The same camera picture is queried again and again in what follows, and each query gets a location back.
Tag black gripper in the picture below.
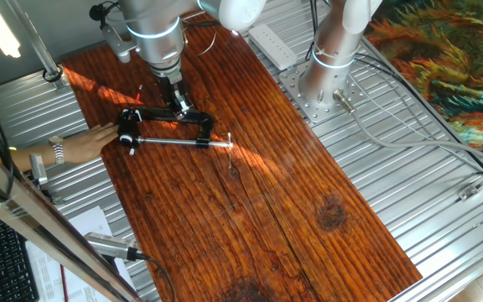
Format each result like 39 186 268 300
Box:
155 70 193 120

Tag black C-clamp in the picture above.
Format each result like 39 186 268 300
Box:
117 106 235 169

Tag black white pencil sharpener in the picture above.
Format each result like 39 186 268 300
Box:
117 107 143 157

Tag person's forearm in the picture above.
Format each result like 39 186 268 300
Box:
8 143 55 174

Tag person's hand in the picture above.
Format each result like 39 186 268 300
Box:
62 122 121 165

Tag white power strip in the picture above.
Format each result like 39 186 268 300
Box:
247 23 299 72

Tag brown wooden board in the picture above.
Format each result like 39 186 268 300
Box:
60 7 424 302

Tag metal wristwatch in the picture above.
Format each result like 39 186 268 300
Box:
48 134 66 166

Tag printed paper sheets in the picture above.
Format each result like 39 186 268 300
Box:
24 205 136 302

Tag red pen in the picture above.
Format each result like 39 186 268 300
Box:
59 263 70 302

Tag black keyboard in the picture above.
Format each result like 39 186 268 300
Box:
0 200 40 302

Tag colourful painted cloth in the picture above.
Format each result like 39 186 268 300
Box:
364 0 483 148

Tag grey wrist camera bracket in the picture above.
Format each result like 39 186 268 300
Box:
99 22 138 65

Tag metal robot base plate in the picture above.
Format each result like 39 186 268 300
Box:
278 60 369 124

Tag small silver camera on mount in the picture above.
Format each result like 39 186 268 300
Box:
29 153 65 206

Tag silver camera with black cable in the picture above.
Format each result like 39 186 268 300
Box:
83 231 176 302

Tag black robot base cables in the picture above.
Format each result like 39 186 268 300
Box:
304 0 322 61

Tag aluminium frame beam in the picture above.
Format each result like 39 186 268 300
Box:
0 133 143 302

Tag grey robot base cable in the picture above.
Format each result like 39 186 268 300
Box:
332 88 483 168

